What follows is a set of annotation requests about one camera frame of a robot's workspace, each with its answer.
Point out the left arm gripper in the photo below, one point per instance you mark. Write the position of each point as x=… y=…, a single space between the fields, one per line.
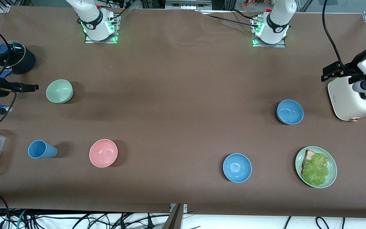
x=350 y=67

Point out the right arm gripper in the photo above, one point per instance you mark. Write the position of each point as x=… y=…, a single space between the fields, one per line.
x=1 y=88

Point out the green bowl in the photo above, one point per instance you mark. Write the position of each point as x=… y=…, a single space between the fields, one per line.
x=59 y=91

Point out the blue bowl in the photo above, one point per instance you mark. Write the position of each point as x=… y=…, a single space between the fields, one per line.
x=237 y=168
x=290 y=112

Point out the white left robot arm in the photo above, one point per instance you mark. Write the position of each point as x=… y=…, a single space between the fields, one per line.
x=278 y=22

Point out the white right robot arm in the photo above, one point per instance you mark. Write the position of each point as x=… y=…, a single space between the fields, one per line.
x=91 y=22

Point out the pink bowl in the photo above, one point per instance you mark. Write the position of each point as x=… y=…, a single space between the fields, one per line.
x=103 y=153

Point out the dark blue saucepan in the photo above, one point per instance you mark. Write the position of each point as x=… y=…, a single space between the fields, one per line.
x=25 y=62

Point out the cream white toaster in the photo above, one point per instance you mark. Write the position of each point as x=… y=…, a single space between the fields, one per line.
x=348 y=101

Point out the glass lid with blue knob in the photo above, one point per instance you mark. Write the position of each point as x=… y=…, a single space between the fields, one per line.
x=16 y=51

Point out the blue cup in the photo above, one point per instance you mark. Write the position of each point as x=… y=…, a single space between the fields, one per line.
x=41 y=149

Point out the bread slice on plate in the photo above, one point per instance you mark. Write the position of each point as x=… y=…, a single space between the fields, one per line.
x=308 y=156

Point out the green plate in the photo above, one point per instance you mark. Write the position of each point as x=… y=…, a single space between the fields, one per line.
x=332 y=173

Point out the green lettuce leaf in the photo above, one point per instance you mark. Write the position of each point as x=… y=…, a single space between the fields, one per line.
x=315 y=170

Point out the small metal bracket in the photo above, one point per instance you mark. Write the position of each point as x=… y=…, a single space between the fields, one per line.
x=185 y=207

